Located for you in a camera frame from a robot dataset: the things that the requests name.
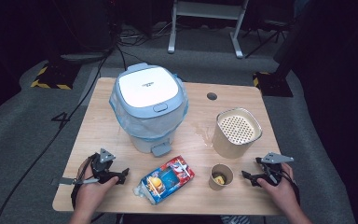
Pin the beige canister with perforated strainer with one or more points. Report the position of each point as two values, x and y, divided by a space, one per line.
227 146

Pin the blue and white pedal bin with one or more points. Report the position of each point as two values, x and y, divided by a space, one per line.
149 87

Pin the person's right hand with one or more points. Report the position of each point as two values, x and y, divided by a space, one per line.
279 193

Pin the colourful snack carton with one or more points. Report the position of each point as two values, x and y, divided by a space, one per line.
167 179

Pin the person's striped clothing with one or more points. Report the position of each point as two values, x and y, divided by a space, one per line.
234 220

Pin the grey tape strip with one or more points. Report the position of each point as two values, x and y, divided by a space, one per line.
62 181

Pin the person's left hand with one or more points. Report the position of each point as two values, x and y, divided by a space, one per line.
90 193

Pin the yellow and black striped base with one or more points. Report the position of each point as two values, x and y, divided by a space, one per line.
54 77
272 85

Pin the black tripod stand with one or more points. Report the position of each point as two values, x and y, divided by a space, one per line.
270 34

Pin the grey flat stand base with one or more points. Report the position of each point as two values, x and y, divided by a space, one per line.
82 57

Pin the white metal table frame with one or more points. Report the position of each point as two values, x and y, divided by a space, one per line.
208 9

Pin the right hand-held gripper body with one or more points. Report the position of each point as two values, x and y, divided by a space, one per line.
272 169

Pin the liquid spill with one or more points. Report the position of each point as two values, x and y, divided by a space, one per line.
203 133

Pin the yellow food scraps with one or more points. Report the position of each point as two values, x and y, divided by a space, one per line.
219 179

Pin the translucent plastic bin liner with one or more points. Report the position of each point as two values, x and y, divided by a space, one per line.
150 128

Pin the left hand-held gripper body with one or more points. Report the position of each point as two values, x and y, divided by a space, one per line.
101 169

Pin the brown paper cup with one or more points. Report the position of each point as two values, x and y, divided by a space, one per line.
214 185

